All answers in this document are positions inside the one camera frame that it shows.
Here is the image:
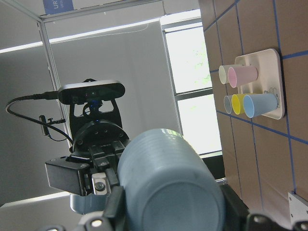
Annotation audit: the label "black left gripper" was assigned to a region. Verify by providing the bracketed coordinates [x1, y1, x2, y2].
[45, 100, 130, 195]

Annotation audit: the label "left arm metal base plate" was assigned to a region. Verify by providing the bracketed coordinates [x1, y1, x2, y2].
[288, 192, 308, 225]

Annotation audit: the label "light blue plastic cup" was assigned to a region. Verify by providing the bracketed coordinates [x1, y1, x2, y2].
[118, 128, 225, 231]

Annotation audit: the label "cream rectangular serving tray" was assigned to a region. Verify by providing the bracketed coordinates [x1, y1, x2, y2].
[235, 49, 285, 120]

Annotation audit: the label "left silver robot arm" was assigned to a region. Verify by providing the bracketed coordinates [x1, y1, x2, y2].
[45, 99, 130, 215]

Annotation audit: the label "pink plastic cup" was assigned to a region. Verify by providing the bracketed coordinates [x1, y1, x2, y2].
[228, 65, 258, 88]

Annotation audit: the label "pale green plastic cup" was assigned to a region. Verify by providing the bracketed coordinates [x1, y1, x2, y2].
[218, 64, 242, 84]

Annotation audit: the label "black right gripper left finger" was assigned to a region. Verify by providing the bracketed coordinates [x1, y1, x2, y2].
[103, 186, 125, 225]

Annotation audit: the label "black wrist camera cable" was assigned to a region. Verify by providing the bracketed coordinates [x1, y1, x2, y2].
[6, 91, 74, 145]

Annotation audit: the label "yellow plastic cup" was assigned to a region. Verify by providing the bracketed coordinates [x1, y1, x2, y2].
[231, 93, 250, 115]

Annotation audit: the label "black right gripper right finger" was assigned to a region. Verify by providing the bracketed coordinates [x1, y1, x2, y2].
[219, 184, 249, 224]

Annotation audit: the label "grey plastic cup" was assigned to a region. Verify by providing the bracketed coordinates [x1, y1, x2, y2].
[224, 95, 232, 114]

